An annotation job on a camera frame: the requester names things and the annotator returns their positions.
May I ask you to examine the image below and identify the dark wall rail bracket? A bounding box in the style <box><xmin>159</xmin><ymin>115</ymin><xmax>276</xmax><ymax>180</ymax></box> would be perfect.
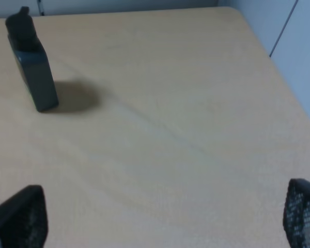
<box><xmin>37</xmin><ymin>0</ymin><xmax>45</xmax><ymax>16</ymax></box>

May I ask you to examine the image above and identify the dark grey bottle black cap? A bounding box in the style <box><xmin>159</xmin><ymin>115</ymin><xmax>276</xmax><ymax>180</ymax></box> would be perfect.
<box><xmin>5</xmin><ymin>6</ymin><xmax>59</xmax><ymax>112</ymax></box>

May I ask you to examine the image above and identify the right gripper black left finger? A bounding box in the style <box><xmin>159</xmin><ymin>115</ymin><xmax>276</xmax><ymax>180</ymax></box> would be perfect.
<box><xmin>0</xmin><ymin>185</ymin><xmax>49</xmax><ymax>247</ymax></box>

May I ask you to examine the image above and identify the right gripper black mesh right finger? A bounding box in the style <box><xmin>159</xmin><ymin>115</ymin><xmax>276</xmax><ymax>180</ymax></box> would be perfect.
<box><xmin>283</xmin><ymin>178</ymin><xmax>310</xmax><ymax>247</ymax></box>

